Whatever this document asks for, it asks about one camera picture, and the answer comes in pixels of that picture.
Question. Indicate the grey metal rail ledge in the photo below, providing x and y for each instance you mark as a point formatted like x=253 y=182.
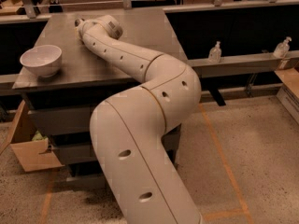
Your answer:
x=244 y=64

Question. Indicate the open cardboard box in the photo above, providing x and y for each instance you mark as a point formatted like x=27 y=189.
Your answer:
x=33 y=155

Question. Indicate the white bowl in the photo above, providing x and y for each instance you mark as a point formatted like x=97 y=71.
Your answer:
x=42 y=61

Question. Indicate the bottom grey drawer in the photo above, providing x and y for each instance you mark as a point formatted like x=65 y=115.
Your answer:
x=96 y=181

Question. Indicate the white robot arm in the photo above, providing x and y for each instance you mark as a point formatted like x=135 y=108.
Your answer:
x=127 y=128

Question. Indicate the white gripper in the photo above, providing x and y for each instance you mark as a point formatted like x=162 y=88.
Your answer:
x=83 y=25

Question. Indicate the clear sanitizer bottle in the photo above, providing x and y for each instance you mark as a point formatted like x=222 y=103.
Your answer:
x=215 y=53
x=282 y=48

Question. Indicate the top grey drawer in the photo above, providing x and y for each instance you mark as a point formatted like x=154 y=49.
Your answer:
x=64 y=120

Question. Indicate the redbull can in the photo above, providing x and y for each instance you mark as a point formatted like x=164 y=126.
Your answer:
x=78 y=22

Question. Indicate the grey drawer cabinet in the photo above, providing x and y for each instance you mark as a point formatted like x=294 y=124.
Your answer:
x=85 y=79

